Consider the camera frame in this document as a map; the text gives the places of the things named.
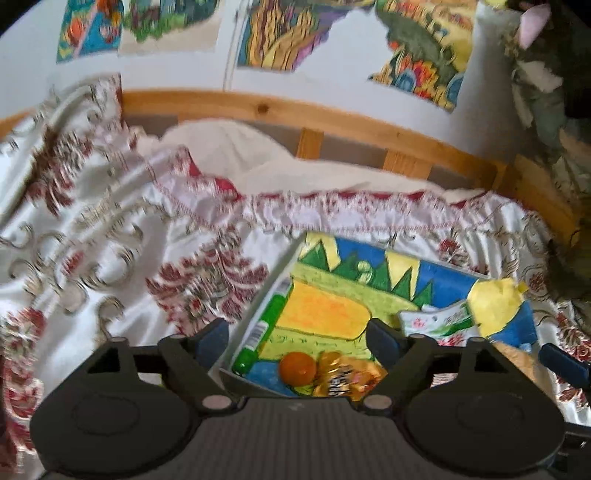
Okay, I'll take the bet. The dark patterned cloth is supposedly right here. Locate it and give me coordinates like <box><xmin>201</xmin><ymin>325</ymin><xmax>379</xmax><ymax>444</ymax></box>
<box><xmin>501</xmin><ymin>0</ymin><xmax>591</xmax><ymax>195</ymax></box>

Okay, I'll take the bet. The floral bedsheet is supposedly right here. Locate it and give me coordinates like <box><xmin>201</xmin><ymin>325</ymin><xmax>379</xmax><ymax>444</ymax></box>
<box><xmin>0</xmin><ymin>74</ymin><xmax>591</xmax><ymax>480</ymax></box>

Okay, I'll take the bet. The white cloth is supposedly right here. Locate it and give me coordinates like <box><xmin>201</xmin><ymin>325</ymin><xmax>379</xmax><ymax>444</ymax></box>
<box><xmin>137</xmin><ymin>119</ymin><xmax>488</xmax><ymax>205</ymax></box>

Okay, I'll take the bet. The painted cardboard box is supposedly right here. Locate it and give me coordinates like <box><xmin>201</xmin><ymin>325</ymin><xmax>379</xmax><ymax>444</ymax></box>
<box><xmin>218</xmin><ymin>232</ymin><xmax>541</xmax><ymax>400</ymax></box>

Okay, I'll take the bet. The green tube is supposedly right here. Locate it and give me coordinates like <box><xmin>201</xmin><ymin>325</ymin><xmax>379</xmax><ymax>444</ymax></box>
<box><xmin>231</xmin><ymin>279</ymin><xmax>293</xmax><ymax>377</ymax></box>

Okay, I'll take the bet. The colourful wall painting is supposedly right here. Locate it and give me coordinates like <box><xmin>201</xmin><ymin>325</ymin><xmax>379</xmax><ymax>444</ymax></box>
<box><xmin>236</xmin><ymin>0</ymin><xmax>376</xmax><ymax>73</ymax></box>
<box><xmin>56</xmin><ymin>0</ymin><xmax>126</xmax><ymax>64</ymax></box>
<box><xmin>368</xmin><ymin>0</ymin><xmax>479</xmax><ymax>114</ymax></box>
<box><xmin>117</xmin><ymin>0</ymin><xmax>221</xmax><ymax>57</ymax></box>

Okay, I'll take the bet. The wooden bed frame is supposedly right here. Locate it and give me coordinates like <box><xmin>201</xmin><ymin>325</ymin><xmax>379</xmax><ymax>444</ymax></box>
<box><xmin>0</xmin><ymin>90</ymin><xmax>583</xmax><ymax>252</ymax></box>

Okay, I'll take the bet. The white green snack packet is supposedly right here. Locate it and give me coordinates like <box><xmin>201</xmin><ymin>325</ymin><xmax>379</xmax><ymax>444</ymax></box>
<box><xmin>398</xmin><ymin>299</ymin><xmax>481</xmax><ymax>347</ymax></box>

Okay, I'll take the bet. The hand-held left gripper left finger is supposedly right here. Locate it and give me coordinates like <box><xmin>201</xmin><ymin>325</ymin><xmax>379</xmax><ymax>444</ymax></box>
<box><xmin>87</xmin><ymin>318</ymin><xmax>232</xmax><ymax>412</ymax></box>

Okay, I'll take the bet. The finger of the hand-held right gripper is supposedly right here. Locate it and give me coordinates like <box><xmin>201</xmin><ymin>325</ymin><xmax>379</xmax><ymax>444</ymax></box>
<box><xmin>538</xmin><ymin>344</ymin><xmax>591</xmax><ymax>386</ymax></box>

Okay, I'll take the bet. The yellow snack packet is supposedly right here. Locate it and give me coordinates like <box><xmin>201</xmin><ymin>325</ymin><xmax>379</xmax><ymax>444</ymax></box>
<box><xmin>314</xmin><ymin>351</ymin><xmax>389</xmax><ymax>401</ymax></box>

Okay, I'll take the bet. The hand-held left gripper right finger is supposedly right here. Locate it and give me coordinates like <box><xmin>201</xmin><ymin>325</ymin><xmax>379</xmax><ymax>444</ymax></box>
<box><xmin>362</xmin><ymin>318</ymin><xmax>505</xmax><ymax>412</ymax></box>

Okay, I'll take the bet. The orange mandarin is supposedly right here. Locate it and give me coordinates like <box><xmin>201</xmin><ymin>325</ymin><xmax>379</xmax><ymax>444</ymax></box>
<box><xmin>279</xmin><ymin>352</ymin><xmax>317</xmax><ymax>386</ymax></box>

